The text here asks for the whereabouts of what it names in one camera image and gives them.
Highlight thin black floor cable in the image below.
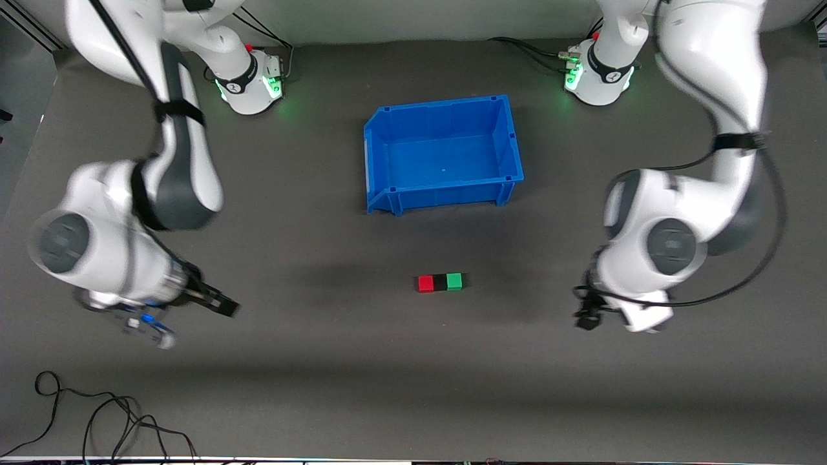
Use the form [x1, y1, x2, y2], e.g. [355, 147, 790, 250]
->
[0, 371, 140, 458]
[83, 395, 198, 463]

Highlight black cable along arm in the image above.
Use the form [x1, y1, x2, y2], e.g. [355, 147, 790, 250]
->
[87, 0, 201, 304]
[574, 0, 788, 309]

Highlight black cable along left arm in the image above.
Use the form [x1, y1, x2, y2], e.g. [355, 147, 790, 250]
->
[574, 0, 788, 309]

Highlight black left arm base cables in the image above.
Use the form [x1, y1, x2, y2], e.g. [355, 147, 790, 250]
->
[488, 16, 605, 72]

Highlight black cable along right arm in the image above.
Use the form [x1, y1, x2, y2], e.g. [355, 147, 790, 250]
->
[87, 0, 201, 304]

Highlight dark grey table mat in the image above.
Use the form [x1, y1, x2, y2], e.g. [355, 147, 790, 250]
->
[0, 25, 827, 461]

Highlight blue plastic storage bin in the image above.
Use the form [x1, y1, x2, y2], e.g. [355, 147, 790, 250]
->
[363, 95, 525, 216]

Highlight black arm base cables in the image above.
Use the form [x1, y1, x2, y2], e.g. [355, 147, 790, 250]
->
[488, 16, 605, 72]
[204, 12, 295, 83]

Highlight black right arm base cables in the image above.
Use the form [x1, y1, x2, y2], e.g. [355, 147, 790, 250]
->
[204, 12, 295, 83]

